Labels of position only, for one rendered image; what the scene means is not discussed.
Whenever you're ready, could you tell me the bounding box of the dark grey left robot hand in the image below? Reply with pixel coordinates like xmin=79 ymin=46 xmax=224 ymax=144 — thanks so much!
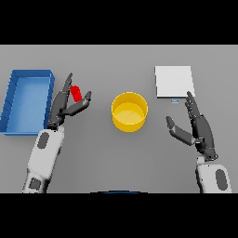
xmin=46 ymin=73 xmax=93 ymax=131

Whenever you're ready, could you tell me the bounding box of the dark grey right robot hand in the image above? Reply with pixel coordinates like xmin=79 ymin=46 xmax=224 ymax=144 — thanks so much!
xmin=165 ymin=90 xmax=219 ymax=162

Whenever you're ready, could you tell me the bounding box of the red beaker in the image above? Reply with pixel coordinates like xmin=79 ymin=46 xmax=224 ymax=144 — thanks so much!
xmin=70 ymin=85 xmax=84 ymax=104

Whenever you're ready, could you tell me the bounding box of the pale square measuring scale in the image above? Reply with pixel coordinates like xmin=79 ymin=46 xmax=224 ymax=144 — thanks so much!
xmin=154 ymin=65 xmax=196 ymax=104

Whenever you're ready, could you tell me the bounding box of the yellow bowl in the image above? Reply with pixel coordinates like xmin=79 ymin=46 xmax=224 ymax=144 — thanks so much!
xmin=111 ymin=91 xmax=149 ymax=133

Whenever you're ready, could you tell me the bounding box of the blue tray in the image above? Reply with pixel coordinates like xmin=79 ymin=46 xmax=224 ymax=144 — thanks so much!
xmin=0 ymin=69 xmax=56 ymax=137

